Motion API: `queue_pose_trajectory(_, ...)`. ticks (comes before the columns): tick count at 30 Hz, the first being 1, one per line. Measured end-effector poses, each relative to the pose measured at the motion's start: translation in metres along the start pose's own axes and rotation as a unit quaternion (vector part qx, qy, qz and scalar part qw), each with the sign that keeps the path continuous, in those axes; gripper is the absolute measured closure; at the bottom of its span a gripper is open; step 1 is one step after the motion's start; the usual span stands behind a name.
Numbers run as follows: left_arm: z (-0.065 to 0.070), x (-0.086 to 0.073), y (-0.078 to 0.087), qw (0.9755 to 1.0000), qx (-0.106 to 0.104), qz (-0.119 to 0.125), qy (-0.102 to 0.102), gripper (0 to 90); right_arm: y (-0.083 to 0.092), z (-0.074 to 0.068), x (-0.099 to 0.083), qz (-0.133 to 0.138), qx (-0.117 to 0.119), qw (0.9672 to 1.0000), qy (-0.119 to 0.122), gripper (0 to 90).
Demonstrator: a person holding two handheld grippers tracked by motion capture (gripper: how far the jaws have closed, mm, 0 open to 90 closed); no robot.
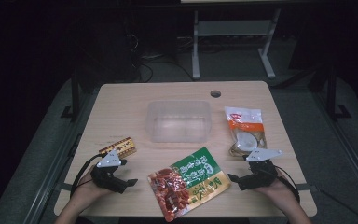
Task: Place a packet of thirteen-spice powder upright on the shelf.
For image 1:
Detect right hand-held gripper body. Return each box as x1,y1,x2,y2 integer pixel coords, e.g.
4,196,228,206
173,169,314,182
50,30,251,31
237,147,283,191

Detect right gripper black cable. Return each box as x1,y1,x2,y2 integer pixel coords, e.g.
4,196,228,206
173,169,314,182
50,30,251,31
273,164,301,203

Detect person's right hand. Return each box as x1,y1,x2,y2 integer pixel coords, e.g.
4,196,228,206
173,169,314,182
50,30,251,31
255,176,300,216

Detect grey strap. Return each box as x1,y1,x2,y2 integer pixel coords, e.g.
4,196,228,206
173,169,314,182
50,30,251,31
297,183,319,193
55,182,75,192

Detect green and red snack pouch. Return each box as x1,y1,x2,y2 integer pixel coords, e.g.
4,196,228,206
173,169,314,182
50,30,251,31
146,147,232,223

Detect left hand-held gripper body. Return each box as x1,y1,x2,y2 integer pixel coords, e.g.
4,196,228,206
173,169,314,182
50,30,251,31
89,149,129,194

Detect person's left hand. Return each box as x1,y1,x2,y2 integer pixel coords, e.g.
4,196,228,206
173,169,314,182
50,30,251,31
71,167,114,207

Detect gold snack bar packet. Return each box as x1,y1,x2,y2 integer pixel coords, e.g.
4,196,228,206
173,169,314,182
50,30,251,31
98,136,138,160

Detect black metal stand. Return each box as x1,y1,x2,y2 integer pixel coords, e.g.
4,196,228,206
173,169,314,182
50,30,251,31
60,69,82,123
306,63,352,123

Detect white metal stand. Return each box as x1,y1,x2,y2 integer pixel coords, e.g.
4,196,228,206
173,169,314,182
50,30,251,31
191,7,282,80

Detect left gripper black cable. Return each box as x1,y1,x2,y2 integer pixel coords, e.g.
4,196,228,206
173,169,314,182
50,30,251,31
69,152,106,200

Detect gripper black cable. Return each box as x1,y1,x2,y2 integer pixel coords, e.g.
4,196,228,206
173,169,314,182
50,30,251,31
273,164,301,203
69,152,106,200

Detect black floor cables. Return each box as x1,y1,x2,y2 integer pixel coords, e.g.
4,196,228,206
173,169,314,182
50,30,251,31
122,29,198,84

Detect white and orange food pouch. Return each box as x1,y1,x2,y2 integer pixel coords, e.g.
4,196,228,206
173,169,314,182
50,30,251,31
224,105,268,158

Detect clear plastic container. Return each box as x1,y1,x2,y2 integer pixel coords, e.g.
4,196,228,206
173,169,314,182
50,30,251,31
145,99,213,144

